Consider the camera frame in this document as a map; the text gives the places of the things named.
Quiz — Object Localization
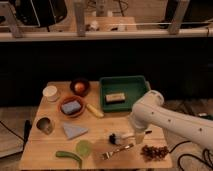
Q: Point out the black bristle dish brush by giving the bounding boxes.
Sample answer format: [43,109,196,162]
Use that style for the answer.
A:
[108,132,136,145]

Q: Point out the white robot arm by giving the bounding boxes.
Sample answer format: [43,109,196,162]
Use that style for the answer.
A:
[129,90,213,150]

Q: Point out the brown crumb pile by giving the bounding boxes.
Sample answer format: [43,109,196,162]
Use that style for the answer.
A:
[141,145,169,161]

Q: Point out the silver fork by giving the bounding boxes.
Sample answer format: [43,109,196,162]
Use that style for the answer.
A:
[101,143,134,160]

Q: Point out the tan sponge block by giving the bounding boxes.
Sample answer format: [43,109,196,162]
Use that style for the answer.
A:
[105,93,125,103]

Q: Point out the green plastic tray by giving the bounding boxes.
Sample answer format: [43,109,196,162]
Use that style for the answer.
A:
[99,75,149,112]

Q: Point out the green round lid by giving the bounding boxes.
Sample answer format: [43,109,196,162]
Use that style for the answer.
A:
[75,140,92,157]

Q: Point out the blue triangular cloth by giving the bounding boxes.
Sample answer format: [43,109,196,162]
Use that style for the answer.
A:
[63,123,88,140]

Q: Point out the dark brown bowl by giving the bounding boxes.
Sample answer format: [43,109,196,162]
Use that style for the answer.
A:
[70,78,90,97]

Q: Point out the blue sponge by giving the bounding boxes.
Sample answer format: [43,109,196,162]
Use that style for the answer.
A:
[61,101,81,115]

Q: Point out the orange egg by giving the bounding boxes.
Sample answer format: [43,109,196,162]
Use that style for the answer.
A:
[74,82,85,92]

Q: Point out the metal cup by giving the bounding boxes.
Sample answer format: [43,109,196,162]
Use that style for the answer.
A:
[36,117,54,135]

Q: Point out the white cup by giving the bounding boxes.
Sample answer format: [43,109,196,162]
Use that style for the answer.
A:
[42,85,59,102]

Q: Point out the black bin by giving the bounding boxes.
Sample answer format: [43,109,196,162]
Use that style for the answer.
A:
[15,0,67,27]

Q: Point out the black floor cable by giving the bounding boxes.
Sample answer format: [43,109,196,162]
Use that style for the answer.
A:
[169,139,213,171]

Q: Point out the white rail beam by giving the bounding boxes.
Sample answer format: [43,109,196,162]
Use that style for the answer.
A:
[0,28,213,42]

